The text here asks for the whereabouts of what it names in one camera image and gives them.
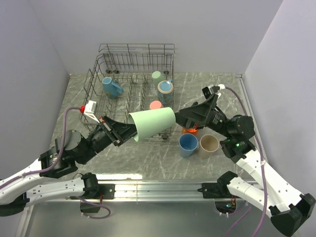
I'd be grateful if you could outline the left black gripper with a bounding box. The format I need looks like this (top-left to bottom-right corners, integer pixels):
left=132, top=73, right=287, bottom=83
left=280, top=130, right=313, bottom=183
left=79, top=114, right=145, bottom=164

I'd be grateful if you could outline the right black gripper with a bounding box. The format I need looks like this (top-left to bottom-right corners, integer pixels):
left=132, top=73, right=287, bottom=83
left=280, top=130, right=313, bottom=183
left=168, top=93, right=233, bottom=138

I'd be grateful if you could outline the blue plastic cup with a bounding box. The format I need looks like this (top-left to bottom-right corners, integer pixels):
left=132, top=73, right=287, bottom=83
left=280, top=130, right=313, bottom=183
left=179, top=133, right=198, bottom=158

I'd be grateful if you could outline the green plastic cup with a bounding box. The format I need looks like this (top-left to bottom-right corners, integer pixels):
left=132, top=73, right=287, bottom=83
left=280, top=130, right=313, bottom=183
left=152, top=71, right=163, bottom=87
left=128, top=107, right=176, bottom=142

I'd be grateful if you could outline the light blue floral mug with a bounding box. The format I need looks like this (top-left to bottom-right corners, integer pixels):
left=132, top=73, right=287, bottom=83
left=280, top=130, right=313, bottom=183
left=102, top=77, right=124, bottom=98

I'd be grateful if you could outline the teal patterned mug yellow inside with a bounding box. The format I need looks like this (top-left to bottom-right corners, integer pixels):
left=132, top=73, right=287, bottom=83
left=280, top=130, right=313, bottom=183
left=158, top=79, right=174, bottom=105

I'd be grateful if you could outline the pink plastic cup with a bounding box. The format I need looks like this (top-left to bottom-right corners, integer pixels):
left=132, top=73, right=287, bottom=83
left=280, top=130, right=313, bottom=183
left=150, top=100, right=163, bottom=110

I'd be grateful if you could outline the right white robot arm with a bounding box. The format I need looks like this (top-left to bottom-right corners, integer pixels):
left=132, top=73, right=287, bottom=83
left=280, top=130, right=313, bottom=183
left=175, top=94, right=316, bottom=237

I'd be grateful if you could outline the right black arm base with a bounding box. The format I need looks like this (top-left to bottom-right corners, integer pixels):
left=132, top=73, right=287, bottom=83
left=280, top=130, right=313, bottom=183
left=197, top=182, right=237, bottom=214

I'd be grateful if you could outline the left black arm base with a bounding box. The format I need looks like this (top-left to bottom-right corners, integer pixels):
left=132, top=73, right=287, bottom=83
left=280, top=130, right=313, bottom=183
left=79, top=184, right=115, bottom=215

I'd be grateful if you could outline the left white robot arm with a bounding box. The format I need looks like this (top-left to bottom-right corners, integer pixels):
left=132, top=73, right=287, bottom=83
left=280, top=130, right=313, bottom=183
left=0, top=116, right=137, bottom=217

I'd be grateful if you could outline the beige plastic cup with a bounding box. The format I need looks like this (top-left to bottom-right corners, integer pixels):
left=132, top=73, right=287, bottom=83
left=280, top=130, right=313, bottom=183
left=198, top=135, right=219, bottom=159

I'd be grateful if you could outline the orange mug black handle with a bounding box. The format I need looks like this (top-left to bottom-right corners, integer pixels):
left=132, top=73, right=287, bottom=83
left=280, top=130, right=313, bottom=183
left=182, top=128, right=198, bottom=136

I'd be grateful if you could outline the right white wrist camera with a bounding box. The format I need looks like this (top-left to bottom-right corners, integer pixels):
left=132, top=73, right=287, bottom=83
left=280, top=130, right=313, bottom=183
left=202, top=84, right=225, bottom=99

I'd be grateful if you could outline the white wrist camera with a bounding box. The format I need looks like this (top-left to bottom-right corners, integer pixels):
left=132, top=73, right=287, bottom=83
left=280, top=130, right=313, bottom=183
left=83, top=100, right=100, bottom=124
left=202, top=84, right=225, bottom=99

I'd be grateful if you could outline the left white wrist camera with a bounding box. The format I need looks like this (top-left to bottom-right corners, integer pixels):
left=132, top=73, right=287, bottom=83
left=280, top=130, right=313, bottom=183
left=83, top=100, right=100, bottom=124

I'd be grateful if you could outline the grey wire dish rack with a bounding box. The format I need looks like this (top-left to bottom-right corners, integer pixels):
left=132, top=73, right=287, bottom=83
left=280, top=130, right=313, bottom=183
left=79, top=43, right=176, bottom=141

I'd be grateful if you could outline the aluminium mounting rail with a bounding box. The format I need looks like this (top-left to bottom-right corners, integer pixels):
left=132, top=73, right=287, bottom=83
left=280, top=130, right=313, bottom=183
left=22, top=179, right=250, bottom=203

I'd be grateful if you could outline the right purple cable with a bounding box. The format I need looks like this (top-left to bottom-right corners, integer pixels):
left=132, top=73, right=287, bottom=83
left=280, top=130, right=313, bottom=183
left=223, top=86, right=269, bottom=237

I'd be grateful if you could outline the purple cable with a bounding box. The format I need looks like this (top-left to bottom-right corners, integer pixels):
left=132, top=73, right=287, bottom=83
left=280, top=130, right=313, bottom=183
left=0, top=106, right=112, bottom=219
left=223, top=86, right=269, bottom=237

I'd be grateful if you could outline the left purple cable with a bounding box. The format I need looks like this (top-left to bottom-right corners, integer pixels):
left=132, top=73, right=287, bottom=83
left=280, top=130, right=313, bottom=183
left=0, top=106, right=112, bottom=219

